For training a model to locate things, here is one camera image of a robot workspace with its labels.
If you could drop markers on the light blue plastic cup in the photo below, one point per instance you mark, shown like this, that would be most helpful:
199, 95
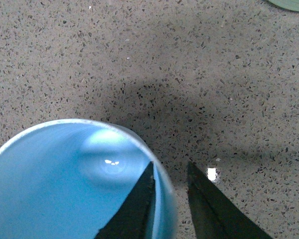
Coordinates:
65, 179

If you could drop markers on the green plastic bowl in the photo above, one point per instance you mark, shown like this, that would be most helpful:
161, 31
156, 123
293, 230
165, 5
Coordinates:
292, 5

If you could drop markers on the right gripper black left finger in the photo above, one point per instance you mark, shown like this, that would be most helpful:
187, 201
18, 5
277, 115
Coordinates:
135, 218

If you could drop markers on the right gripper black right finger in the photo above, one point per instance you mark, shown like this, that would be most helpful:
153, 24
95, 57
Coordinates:
214, 216

